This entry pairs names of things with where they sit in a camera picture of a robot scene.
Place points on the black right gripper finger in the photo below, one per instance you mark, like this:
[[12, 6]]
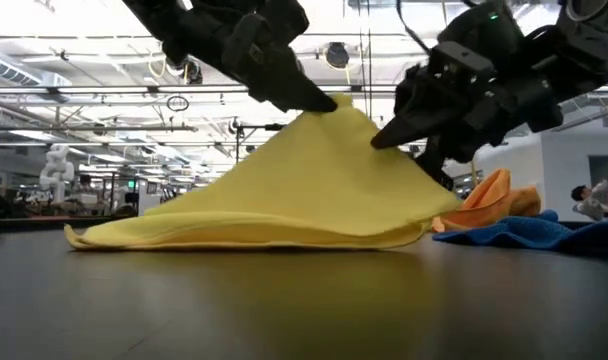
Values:
[[424, 117], [436, 160]]

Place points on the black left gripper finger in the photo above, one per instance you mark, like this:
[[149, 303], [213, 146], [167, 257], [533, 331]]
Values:
[[294, 87]]

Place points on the orange microfiber towel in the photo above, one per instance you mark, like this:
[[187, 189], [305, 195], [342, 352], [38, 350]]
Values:
[[489, 200]]

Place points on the yellow microfiber towel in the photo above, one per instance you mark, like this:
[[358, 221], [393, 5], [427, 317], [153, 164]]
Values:
[[309, 190]]

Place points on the blue microfiber towel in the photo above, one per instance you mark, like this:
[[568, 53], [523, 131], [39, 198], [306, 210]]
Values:
[[534, 235]]

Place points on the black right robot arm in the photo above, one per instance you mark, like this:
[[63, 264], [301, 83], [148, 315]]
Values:
[[574, 45]]

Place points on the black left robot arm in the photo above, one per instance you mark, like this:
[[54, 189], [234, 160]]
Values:
[[149, 15]]

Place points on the person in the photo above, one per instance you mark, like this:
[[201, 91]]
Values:
[[591, 202]]

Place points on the white cabinet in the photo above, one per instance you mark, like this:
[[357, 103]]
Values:
[[149, 200]]

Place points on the white humanoid robot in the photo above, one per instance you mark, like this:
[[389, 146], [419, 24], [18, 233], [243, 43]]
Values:
[[56, 170]]

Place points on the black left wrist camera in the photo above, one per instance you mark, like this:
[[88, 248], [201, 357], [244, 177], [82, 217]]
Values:
[[244, 40]]

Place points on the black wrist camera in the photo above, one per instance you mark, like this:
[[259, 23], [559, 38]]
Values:
[[244, 40], [461, 62]]

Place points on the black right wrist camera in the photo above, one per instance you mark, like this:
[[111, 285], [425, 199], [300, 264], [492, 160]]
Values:
[[461, 62]]

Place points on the black metal frame stand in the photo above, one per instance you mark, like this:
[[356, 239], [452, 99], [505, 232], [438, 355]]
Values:
[[237, 142]]

